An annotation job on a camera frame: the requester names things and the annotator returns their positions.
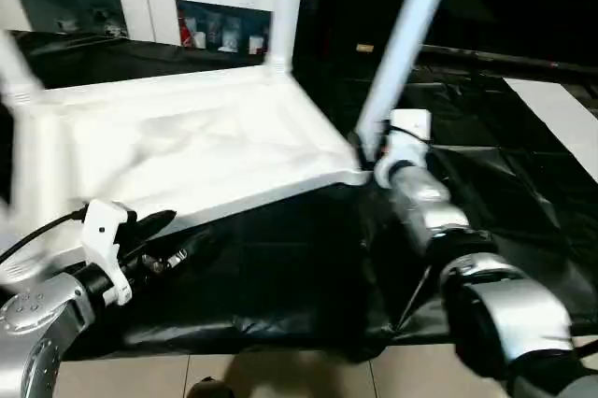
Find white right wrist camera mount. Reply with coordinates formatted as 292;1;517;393
373;107;434;190

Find white plastic table top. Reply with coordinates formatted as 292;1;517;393
0;64;376;290

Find white plastic table leg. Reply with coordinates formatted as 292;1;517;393
263;0;304;76
0;29;47;107
353;0;463;164

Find black flat screen television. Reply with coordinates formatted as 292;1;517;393
419;0;598;75

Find black plastic mat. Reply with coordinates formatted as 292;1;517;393
0;28;598;364

